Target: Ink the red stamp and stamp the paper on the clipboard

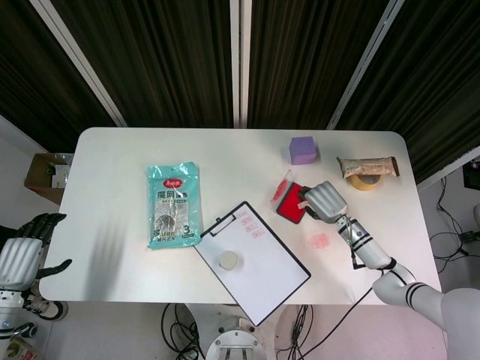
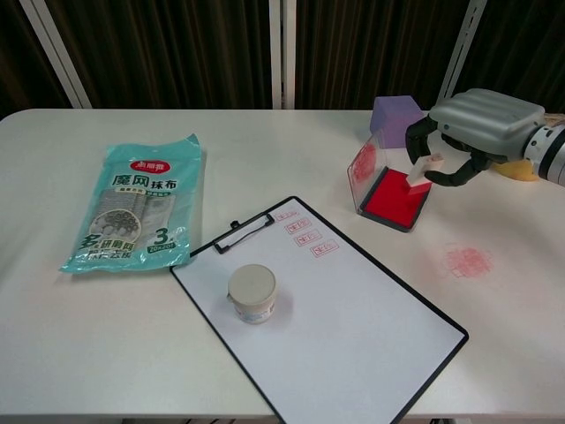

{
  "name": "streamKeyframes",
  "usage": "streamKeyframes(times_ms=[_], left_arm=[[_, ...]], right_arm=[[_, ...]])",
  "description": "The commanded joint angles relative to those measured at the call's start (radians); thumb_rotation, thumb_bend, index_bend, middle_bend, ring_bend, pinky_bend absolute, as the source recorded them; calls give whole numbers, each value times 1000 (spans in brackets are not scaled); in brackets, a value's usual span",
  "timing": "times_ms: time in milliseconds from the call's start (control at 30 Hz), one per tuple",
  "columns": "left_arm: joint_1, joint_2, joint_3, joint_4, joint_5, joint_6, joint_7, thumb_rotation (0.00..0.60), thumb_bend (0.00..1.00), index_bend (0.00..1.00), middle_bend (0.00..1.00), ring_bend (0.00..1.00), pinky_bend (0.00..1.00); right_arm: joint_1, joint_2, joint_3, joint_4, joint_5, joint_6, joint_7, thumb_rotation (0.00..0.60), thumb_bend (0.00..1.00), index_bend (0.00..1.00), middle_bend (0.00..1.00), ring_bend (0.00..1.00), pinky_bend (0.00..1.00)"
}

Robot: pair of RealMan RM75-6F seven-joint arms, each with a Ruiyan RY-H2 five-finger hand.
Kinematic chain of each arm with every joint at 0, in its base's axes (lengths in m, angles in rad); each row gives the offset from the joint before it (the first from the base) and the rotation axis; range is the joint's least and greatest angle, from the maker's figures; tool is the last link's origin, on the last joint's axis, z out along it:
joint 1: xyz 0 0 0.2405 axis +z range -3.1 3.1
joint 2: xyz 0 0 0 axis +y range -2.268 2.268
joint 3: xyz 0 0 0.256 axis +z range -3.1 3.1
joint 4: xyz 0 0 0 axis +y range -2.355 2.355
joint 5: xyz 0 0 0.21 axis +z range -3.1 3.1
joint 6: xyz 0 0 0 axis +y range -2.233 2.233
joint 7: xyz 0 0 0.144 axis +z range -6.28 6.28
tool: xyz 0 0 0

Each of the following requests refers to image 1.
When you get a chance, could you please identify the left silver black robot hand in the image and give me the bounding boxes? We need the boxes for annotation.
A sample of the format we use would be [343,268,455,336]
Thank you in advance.
[0,212,73,292]

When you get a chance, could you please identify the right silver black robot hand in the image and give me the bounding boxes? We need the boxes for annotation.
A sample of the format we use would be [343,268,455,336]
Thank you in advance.
[298,181,349,225]

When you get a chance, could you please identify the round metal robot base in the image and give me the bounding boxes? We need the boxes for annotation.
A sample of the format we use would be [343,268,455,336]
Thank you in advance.
[205,316,272,360]

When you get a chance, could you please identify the red ink pad case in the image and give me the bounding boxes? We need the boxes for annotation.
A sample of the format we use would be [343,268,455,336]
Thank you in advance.
[269,169,314,226]

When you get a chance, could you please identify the black clipboard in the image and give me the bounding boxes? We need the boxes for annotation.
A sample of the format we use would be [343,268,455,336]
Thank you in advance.
[193,201,312,328]

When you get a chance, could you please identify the yellow tape roll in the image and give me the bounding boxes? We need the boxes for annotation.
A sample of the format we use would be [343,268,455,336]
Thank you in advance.
[346,172,383,192]

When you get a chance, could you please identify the beige snack wrapper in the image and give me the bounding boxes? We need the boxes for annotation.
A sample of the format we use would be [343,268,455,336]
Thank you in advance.
[336,155,401,178]

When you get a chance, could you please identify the purple foam cube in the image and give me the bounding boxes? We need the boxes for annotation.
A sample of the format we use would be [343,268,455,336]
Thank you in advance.
[288,136,317,166]

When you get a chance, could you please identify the white and black sneaker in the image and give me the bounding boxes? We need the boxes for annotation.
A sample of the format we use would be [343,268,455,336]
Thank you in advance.
[24,294,69,322]

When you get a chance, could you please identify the brown cardboard box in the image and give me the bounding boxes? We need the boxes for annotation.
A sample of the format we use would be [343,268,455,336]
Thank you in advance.
[25,152,75,206]

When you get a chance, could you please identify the colourful printed package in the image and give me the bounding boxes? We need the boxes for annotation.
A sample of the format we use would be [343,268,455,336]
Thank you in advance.
[0,335,42,360]

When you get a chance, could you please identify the white paper sheet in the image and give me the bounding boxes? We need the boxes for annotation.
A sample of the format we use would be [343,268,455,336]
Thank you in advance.
[195,203,310,326]

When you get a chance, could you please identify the black monitor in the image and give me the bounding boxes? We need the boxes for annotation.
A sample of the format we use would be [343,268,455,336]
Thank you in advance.
[463,159,480,188]

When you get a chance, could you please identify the teal cleaning cloth package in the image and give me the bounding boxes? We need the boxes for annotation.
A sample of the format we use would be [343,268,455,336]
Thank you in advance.
[145,160,203,251]

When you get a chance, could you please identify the dark pleated curtain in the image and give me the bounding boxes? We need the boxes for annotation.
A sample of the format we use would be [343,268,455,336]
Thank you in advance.
[0,0,480,181]

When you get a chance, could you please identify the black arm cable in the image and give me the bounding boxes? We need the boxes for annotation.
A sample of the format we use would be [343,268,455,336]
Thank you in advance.
[299,220,398,356]

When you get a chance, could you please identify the white slanted frame post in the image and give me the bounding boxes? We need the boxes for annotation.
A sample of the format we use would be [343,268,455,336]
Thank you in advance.
[29,0,127,128]
[415,144,480,188]
[325,0,408,131]

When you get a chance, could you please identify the black floor cable bundle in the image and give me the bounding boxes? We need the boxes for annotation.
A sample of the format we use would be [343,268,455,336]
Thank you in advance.
[160,302,206,360]
[434,175,480,263]

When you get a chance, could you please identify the white vertical frame post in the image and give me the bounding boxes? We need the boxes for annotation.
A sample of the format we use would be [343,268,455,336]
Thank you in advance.
[229,0,253,129]

